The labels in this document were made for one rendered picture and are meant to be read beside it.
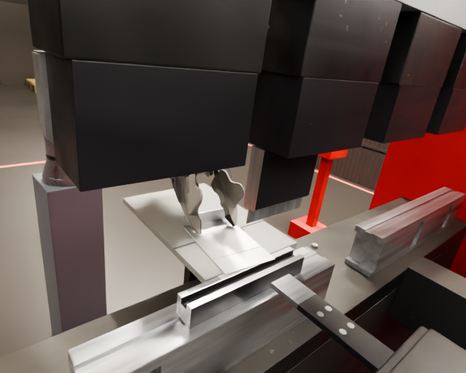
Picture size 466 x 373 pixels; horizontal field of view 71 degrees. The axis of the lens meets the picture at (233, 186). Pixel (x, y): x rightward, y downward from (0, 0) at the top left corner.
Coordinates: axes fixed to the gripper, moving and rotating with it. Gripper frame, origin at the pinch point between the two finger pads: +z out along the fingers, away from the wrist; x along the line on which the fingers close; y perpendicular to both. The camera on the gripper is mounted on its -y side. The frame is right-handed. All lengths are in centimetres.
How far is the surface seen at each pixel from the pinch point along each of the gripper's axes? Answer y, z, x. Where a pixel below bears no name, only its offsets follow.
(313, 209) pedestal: -127, -9, 152
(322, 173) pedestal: -108, -30, 152
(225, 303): 8.6, 11.0, -5.7
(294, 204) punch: 13.4, 1.2, 5.6
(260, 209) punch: 14.4, 1.1, -1.0
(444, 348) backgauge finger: 26.3, 18.9, 6.5
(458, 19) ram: 31.1, -17.9, 29.4
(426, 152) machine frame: -6, -9, 85
